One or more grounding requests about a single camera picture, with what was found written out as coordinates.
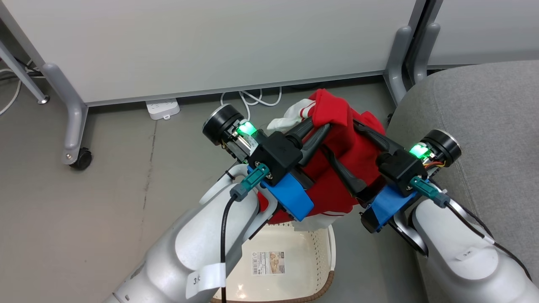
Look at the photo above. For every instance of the thin grey metal leg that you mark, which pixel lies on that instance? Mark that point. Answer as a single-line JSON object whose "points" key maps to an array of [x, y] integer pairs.
{"points": [[23, 75]]}

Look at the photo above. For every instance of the printed basket label sticker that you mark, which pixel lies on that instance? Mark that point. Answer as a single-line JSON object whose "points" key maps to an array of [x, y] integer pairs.
{"points": [[269, 263]]}

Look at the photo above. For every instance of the white perforated laundry basket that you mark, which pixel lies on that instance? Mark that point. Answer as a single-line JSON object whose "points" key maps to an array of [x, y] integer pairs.
{"points": [[294, 286]]}

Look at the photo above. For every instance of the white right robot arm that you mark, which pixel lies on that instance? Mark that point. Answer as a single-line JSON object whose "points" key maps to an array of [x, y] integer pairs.
{"points": [[459, 252]]}

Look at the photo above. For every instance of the narrow white partition panel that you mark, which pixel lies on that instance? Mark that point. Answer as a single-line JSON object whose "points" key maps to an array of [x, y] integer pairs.
{"points": [[484, 29]]}

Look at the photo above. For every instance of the red and white garment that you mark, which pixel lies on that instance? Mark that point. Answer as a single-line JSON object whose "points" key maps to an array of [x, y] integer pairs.
{"points": [[332, 200]]}

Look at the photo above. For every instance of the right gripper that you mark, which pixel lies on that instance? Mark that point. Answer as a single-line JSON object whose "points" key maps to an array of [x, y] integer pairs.
{"points": [[442, 147]]}

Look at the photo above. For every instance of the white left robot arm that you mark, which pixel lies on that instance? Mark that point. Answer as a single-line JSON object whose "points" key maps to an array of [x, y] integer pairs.
{"points": [[189, 248]]}

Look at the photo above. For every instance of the grey partition foot with caster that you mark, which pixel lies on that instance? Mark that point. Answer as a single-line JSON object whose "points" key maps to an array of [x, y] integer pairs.
{"points": [[73, 122]]}

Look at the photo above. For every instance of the grey fabric sofa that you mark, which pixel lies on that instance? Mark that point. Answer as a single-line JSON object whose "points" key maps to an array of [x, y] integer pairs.
{"points": [[484, 105]]}

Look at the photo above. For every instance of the right wrist camera blue mount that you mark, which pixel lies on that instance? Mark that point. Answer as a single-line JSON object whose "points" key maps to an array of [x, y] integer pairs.
{"points": [[400, 168]]}

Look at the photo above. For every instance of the black caster wheel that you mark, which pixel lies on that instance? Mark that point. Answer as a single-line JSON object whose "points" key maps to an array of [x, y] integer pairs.
{"points": [[82, 159]]}

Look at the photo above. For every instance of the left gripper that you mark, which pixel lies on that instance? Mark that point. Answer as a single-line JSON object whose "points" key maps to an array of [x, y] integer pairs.
{"points": [[221, 124]]}

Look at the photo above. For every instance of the wide white partition panel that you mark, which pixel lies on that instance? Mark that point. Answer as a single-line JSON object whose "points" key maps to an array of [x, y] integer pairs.
{"points": [[210, 42]]}

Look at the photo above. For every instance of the white power strip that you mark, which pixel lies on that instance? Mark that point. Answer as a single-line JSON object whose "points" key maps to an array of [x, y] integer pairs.
{"points": [[163, 108]]}

